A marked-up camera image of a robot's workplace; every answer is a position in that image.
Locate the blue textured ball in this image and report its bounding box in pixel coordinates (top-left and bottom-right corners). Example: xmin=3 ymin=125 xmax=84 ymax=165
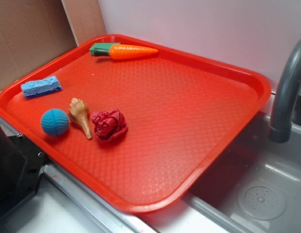
xmin=41 ymin=109 xmax=69 ymax=137

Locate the gray toy sink basin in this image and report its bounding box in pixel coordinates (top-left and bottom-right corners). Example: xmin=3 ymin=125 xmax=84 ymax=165
xmin=0 ymin=99 xmax=301 ymax=233

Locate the orange toy carrot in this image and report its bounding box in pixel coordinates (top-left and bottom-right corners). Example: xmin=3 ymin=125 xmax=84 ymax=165
xmin=89 ymin=43 xmax=159 ymax=60

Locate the tan conch seashell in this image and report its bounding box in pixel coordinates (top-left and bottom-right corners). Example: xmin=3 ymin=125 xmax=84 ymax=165
xmin=68 ymin=98 xmax=92 ymax=140

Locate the red plastic tray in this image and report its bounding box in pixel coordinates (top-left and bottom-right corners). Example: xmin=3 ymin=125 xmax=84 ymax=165
xmin=0 ymin=35 xmax=271 ymax=214

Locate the blue sponge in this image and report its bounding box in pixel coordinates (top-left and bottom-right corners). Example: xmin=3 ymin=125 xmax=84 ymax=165
xmin=21 ymin=76 xmax=62 ymax=99

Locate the crumpled red cloth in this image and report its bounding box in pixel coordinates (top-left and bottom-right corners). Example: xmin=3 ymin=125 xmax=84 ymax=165
xmin=90 ymin=109 xmax=128 ymax=143

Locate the gray sink faucet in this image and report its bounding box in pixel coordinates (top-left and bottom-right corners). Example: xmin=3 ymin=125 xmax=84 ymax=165
xmin=268 ymin=39 xmax=301 ymax=143

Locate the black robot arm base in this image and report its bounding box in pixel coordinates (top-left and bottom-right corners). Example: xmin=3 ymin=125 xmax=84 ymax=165
xmin=0 ymin=126 xmax=47 ymax=220

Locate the brown cardboard panel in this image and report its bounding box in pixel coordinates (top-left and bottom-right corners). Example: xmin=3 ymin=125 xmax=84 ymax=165
xmin=0 ymin=0 xmax=106 ymax=91

